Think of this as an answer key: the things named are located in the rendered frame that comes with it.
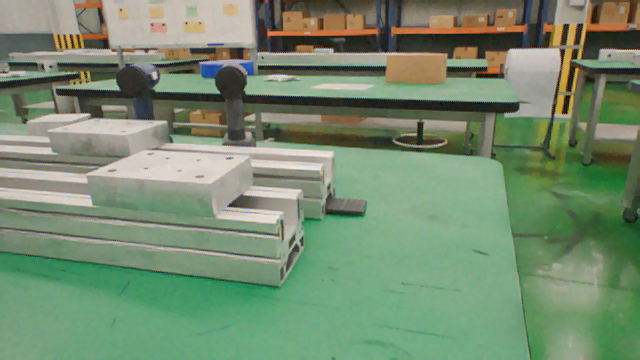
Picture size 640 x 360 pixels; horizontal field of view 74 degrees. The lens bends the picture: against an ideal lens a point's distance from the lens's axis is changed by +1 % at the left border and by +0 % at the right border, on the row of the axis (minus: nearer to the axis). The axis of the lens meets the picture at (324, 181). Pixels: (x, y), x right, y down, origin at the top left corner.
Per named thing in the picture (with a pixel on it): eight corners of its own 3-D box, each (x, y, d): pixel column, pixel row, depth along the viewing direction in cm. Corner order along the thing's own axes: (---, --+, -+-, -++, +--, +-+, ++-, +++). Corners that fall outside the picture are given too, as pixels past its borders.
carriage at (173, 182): (96, 227, 51) (84, 173, 49) (152, 194, 61) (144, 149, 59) (216, 239, 48) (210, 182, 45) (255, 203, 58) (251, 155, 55)
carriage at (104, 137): (55, 168, 75) (46, 130, 72) (101, 152, 85) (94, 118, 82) (134, 174, 71) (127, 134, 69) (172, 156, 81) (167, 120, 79)
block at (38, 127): (29, 165, 97) (19, 123, 94) (58, 151, 108) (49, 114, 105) (74, 164, 97) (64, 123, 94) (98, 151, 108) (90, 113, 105)
